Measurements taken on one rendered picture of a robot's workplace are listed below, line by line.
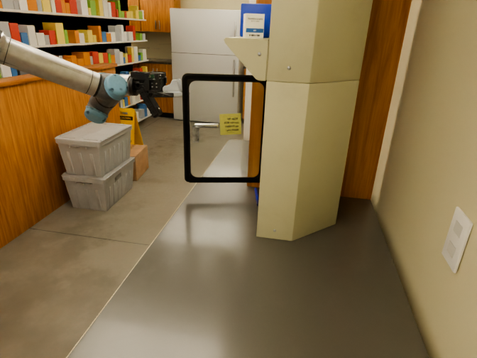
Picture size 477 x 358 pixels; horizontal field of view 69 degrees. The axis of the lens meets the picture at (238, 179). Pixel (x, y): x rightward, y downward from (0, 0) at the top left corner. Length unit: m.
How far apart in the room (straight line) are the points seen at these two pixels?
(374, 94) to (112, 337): 1.08
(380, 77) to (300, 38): 0.48
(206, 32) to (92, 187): 3.56
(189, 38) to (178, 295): 5.45
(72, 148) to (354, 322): 2.73
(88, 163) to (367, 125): 2.40
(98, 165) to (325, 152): 2.38
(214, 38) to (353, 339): 5.49
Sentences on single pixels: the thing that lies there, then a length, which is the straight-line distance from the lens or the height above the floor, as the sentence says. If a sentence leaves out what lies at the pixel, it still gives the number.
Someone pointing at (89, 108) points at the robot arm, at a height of 1.27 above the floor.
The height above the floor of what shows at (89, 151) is 0.56.
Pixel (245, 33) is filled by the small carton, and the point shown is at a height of 1.52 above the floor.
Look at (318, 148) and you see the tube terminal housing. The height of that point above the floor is 1.23.
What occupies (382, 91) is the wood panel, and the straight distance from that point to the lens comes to 1.34.
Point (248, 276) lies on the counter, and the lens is 0.94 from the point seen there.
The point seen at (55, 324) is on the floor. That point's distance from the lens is 2.32.
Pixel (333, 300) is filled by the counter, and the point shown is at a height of 0.94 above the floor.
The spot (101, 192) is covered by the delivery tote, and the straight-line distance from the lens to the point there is 3.24.
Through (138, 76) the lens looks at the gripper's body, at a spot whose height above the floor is 1.37.
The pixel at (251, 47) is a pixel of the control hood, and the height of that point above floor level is 1.49.
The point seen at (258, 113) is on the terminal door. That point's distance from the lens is 1.26.
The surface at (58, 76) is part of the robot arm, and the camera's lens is 1.18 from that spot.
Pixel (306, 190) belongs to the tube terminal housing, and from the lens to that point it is 1.04.
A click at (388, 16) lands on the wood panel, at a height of 1.58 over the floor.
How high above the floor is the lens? 1.53
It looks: 23 degrees down
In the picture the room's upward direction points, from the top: 2 degrees clockwise
